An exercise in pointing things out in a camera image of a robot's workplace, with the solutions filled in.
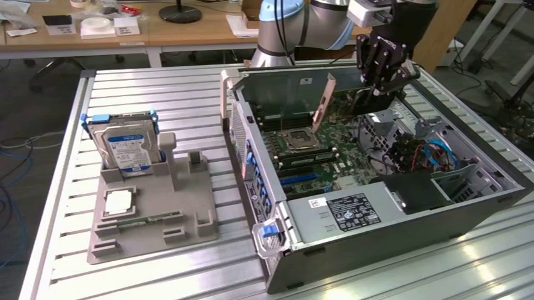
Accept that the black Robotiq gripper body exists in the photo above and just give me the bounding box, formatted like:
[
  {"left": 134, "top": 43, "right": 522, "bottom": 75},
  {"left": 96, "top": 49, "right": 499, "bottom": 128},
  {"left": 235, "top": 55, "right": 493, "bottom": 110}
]
[{"left": 370, "top": 0, "right": 439, "bottom": 61}]

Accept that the Nvidia graphics card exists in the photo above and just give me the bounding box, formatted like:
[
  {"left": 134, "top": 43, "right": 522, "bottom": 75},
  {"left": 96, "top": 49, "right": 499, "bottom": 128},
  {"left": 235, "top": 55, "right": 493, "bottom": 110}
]
[{"left": 311, "top": 72, "right": 397, "bottom": 132}]

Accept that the wooden cabinet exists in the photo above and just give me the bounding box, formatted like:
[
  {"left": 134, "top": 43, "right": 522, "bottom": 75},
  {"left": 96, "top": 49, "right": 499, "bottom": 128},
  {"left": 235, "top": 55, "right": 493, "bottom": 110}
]
[{"left": 369, "top": 0, "right": 479, "bottom": 73}]

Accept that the silver disk bay cage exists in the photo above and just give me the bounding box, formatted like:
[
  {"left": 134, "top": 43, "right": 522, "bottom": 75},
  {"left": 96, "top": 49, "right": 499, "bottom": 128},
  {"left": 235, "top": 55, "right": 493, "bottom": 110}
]
[{"left": 358, "top": 93, "right": 418, "bottom": 138}]

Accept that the white booklet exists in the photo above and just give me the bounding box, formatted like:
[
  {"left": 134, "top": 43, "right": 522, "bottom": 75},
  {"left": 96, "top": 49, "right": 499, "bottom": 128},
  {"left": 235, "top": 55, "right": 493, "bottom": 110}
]
[{"left": 226, "top": 14, "right": 262, "bottom": 38}]

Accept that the CPU socket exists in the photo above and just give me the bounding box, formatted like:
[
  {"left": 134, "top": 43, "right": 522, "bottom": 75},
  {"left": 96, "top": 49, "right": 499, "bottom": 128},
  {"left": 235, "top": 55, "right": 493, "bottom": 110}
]
[{"left": 282, "top": 128, "right": 321, "bottom": 154}]

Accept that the green Dell motherboard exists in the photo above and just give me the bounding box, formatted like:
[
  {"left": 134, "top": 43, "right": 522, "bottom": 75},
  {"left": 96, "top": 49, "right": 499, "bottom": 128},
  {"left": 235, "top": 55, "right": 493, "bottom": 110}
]
[{"left": 254, "top": 109, "right": 385, "bottom": 198}]

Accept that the black installed RAM stick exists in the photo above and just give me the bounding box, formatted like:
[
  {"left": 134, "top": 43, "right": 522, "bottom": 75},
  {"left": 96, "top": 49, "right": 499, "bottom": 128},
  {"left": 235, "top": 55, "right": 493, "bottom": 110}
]
[{"left": 277, "top": 152, "right": 339, "bottom": 164}]

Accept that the black round lamp base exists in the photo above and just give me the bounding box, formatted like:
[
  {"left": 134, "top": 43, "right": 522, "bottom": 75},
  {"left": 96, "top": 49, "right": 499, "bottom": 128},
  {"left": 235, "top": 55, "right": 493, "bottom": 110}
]
[{"left": 158, "top": 0, "right": 204, "bottom": 24}]

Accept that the grey power supply unit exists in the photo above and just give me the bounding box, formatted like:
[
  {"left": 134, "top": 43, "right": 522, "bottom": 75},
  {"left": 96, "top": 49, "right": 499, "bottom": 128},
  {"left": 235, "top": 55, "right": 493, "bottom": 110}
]
[{"left": 286, "top": 182, "right": 409, "bottom": 244}]

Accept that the open dark grey PC case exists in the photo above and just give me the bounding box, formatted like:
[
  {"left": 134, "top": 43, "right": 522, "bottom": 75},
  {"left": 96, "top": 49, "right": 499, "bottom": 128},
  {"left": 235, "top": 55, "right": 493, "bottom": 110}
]
[{"left": 219, "top": 59, "right": 526, "bottom": 294}]

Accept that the small white labelled box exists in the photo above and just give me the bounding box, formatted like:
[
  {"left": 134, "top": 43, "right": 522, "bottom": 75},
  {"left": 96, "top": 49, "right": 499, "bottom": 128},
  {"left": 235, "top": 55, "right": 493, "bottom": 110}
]
[{"left": 112, "top": 17, "right": 139, "bottom": 36}]

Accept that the white box with tape roll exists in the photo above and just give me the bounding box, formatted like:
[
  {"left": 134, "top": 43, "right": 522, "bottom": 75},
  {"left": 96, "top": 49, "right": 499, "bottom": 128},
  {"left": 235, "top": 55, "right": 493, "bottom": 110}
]
[{"left": 79, "top": 17, "right": 118, "bottom": 40}]

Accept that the hard disk with blue carrier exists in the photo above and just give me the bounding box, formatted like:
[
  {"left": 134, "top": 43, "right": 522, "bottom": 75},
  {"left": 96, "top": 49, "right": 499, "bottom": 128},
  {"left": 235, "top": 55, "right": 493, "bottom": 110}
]
[{"left": 79, "top": 109, "right": 162, "bottom": 179}]

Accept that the black and white box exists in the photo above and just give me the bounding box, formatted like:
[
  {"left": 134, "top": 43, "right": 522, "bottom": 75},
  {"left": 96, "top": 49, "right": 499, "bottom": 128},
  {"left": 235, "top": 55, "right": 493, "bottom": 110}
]
[{"left": 43, "top": 14, "right": 78, "bottom": 36}]

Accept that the silver CPU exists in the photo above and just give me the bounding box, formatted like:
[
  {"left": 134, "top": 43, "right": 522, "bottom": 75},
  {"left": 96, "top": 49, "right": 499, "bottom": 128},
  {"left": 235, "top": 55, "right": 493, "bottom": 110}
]
[{"left": 103, "top": 192, "right": 134, "bottom": 214}]

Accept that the wooden desk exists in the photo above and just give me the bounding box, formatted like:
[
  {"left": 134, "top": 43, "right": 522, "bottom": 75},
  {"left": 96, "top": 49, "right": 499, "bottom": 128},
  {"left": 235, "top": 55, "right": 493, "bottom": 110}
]
[{"left": 0, "top": 0, "right": 377, "bottom": 60}]

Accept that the green RAM stick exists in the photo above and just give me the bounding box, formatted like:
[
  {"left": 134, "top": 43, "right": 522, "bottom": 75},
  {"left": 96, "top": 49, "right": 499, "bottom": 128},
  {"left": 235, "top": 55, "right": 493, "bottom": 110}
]
[{"left": 116, "top": 215, "right": 168, "bottom": 226}]

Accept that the black office chair base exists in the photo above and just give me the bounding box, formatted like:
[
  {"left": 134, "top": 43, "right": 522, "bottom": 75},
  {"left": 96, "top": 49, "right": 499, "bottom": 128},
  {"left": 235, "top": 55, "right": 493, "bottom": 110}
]
[{"left": 23, "top": 57, "right": 84, "bottom": 93}]

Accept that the grey parts rack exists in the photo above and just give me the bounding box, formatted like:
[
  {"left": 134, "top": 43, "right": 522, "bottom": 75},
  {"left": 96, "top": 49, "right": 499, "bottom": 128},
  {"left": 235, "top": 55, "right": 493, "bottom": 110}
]
[{"left": 86, "top": 131, "right": 222, "bottom": 266}]

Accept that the white paper tag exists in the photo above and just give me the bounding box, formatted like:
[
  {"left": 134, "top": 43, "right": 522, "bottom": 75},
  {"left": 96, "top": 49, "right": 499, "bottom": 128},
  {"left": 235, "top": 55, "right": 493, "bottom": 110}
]
[{"left": 6, "top": 27, "right": 38, "bottom": 37}]

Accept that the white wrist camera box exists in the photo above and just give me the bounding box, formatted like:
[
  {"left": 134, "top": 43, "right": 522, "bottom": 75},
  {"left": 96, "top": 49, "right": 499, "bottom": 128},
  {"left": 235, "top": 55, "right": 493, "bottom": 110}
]
[{"left": 346, "top": 0, "right": 395, "bottom": 28}]

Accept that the white desk frame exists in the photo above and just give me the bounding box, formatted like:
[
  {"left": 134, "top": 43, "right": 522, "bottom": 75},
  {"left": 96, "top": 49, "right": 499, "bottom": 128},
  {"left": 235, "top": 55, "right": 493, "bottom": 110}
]
[{"left": 457, "top": 0, "right": 534, "bottom": 85}]

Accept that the blue wire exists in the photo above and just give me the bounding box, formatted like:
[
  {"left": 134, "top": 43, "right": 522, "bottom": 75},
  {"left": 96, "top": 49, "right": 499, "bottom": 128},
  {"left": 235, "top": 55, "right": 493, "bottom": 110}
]
[{"left": 421, "top": 140, "right": 459, "bottom": 169}]

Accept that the white floor cable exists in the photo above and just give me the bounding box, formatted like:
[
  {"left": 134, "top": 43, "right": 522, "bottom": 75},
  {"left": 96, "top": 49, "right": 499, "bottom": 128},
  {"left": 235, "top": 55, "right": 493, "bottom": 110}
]
[{"left": 0, "top": 131, "right": 66, "bottom": 149}]

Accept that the blue floor cable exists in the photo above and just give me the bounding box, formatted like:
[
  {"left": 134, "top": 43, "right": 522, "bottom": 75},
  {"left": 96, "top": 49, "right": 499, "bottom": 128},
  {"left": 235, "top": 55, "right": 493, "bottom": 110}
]
[{"left": 0, "top": 149, "right": 34, "bottom": 266}]

